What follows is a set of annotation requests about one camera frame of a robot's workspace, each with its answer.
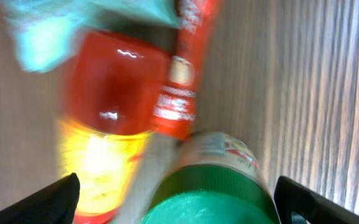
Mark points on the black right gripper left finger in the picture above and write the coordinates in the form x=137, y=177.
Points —
x=54, y=204

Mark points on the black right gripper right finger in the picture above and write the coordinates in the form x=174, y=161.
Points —
x=298, y=204

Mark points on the green lidded round jar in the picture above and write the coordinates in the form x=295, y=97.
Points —
x=214, y=178

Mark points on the red yellow green-capped bottle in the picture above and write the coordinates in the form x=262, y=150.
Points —
x=107, y=119

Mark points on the red snack stick packet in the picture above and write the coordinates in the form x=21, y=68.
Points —
x=175, y=110

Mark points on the pale green plastic pouch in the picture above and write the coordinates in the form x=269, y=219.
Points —
x=46, y=32

